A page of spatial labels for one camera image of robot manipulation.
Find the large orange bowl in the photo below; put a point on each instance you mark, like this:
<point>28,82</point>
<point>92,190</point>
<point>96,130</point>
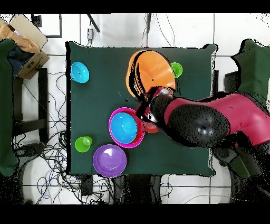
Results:
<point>156,69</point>

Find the small red bowl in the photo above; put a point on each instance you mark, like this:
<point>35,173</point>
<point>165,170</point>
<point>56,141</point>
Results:
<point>150,127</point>

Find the medium blue bowl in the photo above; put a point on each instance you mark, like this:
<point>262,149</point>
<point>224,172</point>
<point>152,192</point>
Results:
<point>123,127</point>

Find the large pink bowl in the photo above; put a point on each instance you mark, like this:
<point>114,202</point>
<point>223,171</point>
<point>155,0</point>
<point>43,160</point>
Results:
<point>126,145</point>

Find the small light blue bowl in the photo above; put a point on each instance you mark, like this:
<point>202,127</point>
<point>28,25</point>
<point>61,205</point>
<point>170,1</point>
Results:
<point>79,72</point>

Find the purple bowl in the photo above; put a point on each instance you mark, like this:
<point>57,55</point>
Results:
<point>109,160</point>

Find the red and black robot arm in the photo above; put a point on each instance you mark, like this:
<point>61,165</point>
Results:
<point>232,114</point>

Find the green cup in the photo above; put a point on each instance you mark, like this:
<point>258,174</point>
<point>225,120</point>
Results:
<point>177,70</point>
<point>81,145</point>

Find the dark green table cloth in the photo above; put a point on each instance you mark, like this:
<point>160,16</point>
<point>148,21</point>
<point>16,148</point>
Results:
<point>90,105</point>

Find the black tripod leg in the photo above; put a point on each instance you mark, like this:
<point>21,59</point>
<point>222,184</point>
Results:
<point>149,23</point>
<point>93,23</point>

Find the black side furniture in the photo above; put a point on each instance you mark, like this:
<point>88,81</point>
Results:
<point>231,82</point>

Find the grey power adapter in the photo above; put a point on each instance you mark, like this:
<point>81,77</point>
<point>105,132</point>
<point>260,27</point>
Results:
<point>90,34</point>

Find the dark green hanging cloth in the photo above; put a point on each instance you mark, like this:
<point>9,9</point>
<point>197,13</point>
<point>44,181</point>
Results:
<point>253,74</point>
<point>6,105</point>

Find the cardboard box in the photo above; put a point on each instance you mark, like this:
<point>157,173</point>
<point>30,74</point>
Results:
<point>31,63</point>

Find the brown cloth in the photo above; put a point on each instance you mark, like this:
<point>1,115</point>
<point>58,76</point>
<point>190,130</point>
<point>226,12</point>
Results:
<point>25,42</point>

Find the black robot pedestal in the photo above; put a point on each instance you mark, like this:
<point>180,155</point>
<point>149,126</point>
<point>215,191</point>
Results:
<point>137,190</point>

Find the black stool frame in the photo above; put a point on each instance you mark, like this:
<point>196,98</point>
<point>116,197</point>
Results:
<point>43,95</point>

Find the black square frame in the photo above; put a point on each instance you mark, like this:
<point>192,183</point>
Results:
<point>60,27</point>

